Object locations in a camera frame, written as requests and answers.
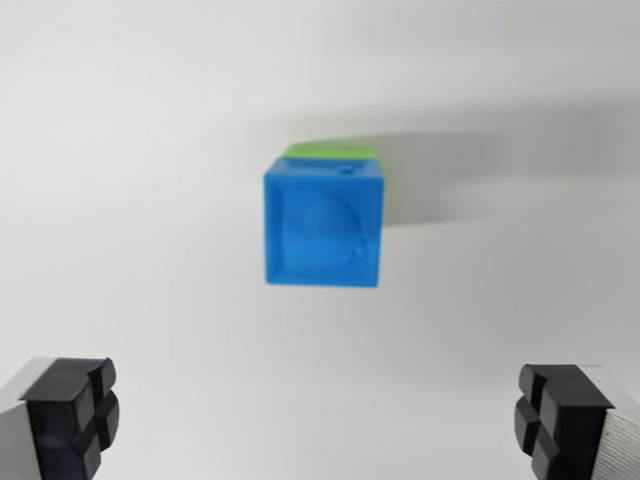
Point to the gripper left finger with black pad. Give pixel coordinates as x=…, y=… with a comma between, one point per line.
x=55, y=425

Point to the green cube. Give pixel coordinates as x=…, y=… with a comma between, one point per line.
x=330, y=151

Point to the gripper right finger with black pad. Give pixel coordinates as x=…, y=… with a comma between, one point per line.
x=575, y=430

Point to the blue cube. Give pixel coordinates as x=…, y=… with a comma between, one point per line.
x=322, y=230

